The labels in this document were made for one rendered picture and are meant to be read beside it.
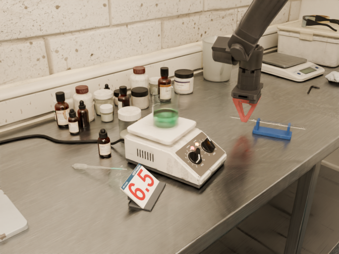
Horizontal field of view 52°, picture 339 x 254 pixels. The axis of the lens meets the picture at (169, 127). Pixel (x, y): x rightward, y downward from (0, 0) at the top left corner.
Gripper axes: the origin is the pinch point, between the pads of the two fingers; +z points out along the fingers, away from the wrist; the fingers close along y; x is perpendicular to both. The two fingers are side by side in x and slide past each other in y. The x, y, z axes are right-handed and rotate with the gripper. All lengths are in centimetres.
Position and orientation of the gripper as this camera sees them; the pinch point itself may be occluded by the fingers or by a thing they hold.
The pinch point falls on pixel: (244, 118)
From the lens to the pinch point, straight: 97.3
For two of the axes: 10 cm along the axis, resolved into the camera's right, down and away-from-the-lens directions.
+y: -3.9, 4.1, -8.2
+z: 0.0, 9.0, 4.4
